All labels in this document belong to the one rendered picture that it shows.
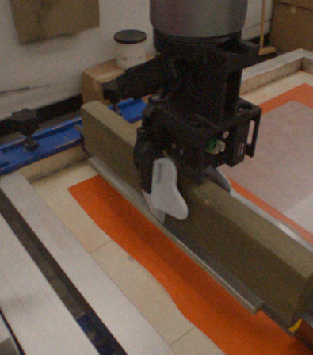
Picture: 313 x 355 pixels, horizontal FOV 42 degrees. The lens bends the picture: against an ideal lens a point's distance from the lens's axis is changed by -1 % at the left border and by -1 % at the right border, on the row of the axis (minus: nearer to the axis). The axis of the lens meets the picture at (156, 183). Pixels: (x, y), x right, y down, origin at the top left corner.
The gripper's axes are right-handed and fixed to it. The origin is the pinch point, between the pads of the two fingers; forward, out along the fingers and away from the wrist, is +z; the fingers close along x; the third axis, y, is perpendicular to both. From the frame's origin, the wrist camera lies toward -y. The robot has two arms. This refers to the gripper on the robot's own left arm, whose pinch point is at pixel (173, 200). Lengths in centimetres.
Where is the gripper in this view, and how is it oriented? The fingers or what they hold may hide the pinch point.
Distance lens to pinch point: 46.4
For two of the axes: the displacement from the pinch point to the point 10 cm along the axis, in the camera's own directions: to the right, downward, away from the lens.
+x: 7.9, -3.9, 4.8
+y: 6.2, 5.0, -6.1
